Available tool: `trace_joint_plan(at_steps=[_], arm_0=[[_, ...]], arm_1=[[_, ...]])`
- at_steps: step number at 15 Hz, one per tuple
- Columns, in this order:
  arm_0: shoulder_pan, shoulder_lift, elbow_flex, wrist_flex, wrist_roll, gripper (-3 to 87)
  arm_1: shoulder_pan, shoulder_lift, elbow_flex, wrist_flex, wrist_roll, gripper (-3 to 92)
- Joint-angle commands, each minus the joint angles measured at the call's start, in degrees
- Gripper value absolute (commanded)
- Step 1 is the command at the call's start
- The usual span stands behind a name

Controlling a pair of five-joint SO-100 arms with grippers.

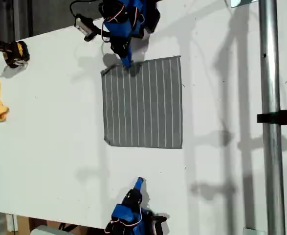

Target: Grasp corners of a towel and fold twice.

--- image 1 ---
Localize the black yellow hand tool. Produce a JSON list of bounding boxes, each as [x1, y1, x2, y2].
[[0, 36, 31, 69]]

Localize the brown cardboard box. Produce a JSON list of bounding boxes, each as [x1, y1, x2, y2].
[[16, 215, 105, 235]]

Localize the black camera cable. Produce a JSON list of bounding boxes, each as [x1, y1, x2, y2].
[[69, 0, 102, 17]]

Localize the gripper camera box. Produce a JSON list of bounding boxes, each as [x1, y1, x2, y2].
[[74, 14, 98, 42], [153, 213, 169, 235]]

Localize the white plastic object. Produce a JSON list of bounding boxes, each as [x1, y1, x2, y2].
[[30, 225, 78, 235]]

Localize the white table leg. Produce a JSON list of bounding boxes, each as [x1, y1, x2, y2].
[[5, 214, 19, 232]]

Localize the grey white-striped towel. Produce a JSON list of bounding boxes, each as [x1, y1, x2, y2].
[[100, 55, 184, 149]]

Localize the steel post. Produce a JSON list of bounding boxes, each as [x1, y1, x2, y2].
[[258, 0, 286, 235]]

